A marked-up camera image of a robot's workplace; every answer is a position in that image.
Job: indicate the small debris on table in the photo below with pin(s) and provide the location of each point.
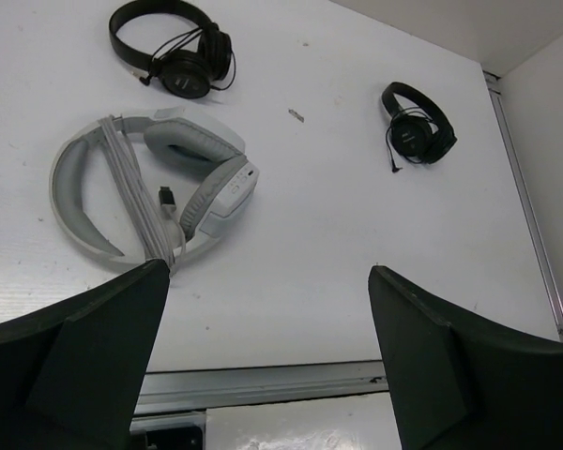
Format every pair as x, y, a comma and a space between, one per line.
296, 115

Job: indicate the black headphones left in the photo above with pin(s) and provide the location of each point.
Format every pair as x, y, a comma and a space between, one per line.
189, 65

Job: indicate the white over-ear headphones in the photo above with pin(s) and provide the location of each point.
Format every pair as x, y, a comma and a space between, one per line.
185, 140

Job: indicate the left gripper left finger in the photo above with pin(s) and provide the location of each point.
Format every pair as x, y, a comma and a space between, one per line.
71, 373

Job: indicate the aluminium side rail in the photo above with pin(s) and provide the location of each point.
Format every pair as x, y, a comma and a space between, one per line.
547, 273

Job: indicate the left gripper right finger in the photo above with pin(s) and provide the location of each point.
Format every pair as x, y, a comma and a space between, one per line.
460, 381

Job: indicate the aluminium front rail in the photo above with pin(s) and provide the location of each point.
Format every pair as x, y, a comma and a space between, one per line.
195, 390

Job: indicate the black headphones right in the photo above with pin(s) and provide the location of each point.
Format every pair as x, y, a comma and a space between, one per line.
418, 130

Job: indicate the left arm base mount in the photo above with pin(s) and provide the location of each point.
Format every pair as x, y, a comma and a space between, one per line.
168, 431

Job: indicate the black headphones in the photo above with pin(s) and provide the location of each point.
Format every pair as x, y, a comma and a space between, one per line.
189, 65
418, 130

